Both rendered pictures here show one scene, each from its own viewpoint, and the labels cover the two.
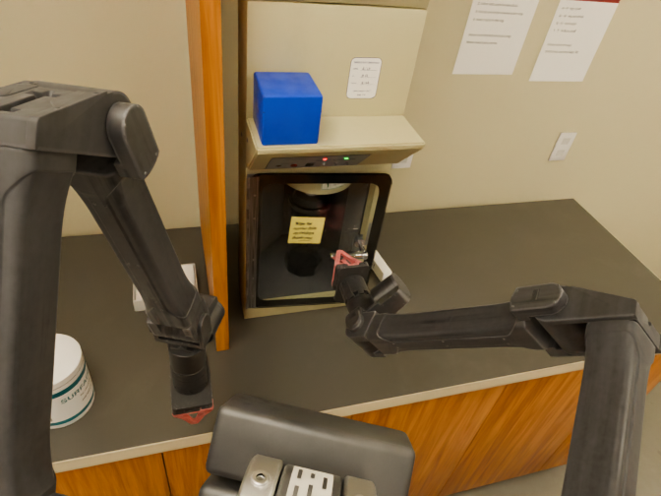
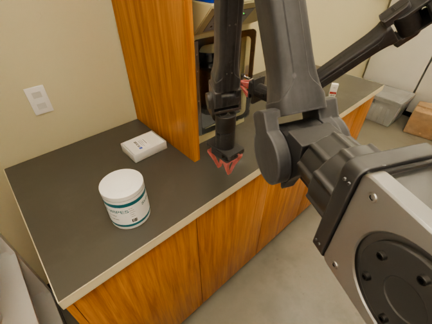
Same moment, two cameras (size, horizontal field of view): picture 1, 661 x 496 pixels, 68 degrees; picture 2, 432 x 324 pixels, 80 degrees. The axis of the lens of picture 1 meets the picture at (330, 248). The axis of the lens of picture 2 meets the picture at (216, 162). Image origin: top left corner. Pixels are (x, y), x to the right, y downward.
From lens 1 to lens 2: 0.54 m
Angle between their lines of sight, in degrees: 16
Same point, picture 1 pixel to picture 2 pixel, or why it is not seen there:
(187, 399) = (231, 151)
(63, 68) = (34, 24)
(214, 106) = not seen: outside the picture
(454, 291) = not seen: hidden behind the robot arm
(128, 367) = (154, 186)
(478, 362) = not seen: hidden behind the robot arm
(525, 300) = (389, 14)
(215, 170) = (189, 27)
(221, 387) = (210, 174)
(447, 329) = (343, 60)
